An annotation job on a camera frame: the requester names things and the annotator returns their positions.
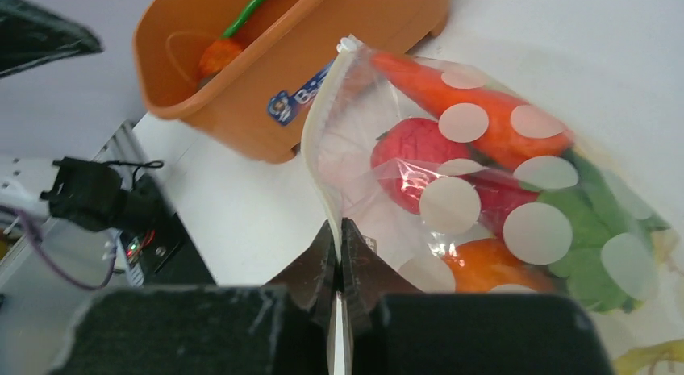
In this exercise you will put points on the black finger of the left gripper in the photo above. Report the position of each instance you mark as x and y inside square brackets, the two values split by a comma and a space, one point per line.
[32, 35]

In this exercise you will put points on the clear zip top bag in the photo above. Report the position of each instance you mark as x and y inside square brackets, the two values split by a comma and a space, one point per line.
[462, 186]

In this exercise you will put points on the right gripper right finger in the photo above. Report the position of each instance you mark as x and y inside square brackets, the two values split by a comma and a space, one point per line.
[365, 279]

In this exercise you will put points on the red toy strawberry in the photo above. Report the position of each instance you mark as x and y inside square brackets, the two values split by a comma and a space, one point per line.
[405, 159]

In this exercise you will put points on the orange plastic bin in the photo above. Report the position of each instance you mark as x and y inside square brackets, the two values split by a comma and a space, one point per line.
[258, 103]

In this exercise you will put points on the green toy chili pepper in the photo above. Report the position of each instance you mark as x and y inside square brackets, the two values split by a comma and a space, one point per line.
[242, 18]

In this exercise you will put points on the green leafy toy vegetable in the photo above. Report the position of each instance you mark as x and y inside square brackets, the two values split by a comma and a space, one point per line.
[595, 217]

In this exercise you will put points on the orange toy carrot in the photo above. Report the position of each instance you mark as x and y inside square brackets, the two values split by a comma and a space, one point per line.
[506, 128]

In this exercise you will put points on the orange toy tangerine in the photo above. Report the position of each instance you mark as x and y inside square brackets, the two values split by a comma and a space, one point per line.
[480, 266]

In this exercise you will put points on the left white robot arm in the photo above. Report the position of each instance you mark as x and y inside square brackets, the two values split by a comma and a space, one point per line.
[86, 193]

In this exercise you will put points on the long red toy chili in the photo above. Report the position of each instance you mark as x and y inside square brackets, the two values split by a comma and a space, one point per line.
[499, 194]

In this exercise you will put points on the yellow banana bunch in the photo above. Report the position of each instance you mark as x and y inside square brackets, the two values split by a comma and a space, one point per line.
[664, 358]

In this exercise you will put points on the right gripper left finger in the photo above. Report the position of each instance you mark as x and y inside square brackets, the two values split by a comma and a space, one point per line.
[306, 311]

